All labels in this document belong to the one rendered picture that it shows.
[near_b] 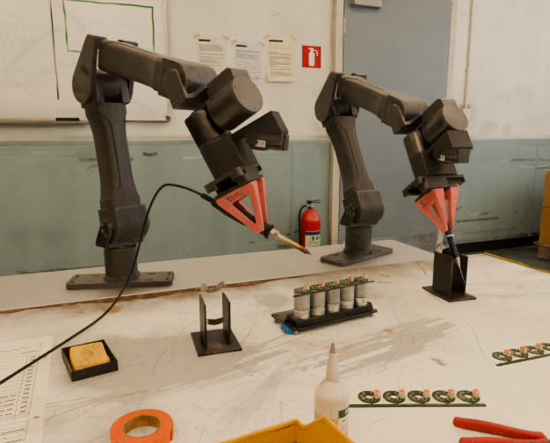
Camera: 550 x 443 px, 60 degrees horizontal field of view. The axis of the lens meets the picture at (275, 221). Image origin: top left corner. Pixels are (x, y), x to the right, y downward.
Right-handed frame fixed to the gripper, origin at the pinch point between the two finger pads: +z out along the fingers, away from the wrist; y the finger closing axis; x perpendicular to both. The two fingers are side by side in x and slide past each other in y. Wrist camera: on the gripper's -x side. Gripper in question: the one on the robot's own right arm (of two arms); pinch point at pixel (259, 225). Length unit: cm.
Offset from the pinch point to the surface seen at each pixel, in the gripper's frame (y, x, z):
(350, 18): 295, -26, -93
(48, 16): 178, 120, -158
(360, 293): 3.9, -8.3, 17.0
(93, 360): -22.6, 19.5, 4.7
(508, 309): 14.3, -27.1, 32.2
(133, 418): -31.8, 9.9, 10.4
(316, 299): -2.0, -3.3, 13.7
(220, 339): -10.4, 9.5, 11.5
